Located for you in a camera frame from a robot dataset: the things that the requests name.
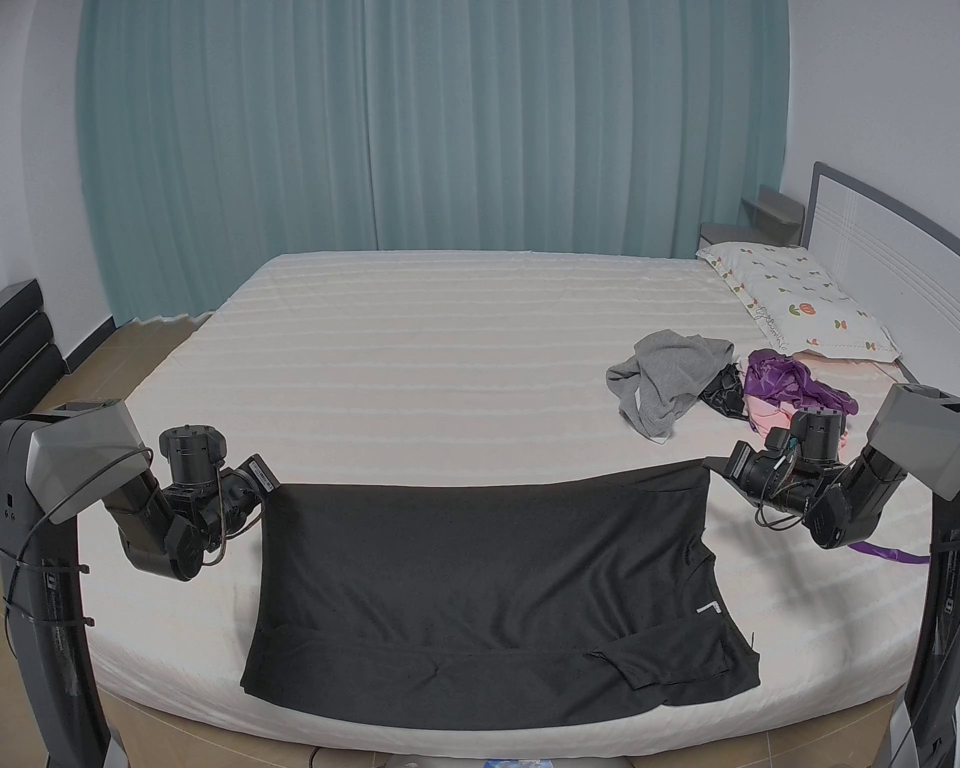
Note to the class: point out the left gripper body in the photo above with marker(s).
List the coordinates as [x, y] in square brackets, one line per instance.
[244, 487]

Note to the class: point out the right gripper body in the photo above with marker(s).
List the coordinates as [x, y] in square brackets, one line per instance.
[761, 476]

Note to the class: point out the black T-shirt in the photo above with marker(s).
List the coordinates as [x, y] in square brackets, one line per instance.
[487, 585]

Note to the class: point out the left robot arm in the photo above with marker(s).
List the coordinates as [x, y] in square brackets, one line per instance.
[45, 600]

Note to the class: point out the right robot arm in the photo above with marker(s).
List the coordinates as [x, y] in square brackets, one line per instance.
[870, 487]

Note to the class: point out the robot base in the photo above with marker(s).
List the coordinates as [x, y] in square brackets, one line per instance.
[360, 759]

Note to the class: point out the bed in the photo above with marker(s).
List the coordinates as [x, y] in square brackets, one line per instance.
[450, 375]

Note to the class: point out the pink garment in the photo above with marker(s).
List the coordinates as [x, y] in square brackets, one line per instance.
[765, 416]

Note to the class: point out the black patterned garment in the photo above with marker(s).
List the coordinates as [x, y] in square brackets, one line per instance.
[724, 394]

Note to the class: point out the purple garment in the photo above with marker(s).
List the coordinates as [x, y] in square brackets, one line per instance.
[787, 379]

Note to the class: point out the grey garment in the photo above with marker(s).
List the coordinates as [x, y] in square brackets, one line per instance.
[667, 375]

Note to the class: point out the white printed pillow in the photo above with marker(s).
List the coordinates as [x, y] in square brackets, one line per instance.
[802, 300]

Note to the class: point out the black chest of drawers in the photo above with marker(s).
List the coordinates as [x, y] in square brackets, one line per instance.
[26, 345]

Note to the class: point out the grey bedside table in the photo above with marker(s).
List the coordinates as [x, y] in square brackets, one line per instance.
[772, 210]

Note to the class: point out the blue-green curtain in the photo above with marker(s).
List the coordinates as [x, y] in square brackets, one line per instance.
[225, 150]
[577, 127]

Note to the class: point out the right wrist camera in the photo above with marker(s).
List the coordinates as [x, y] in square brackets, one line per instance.
[780, 441]

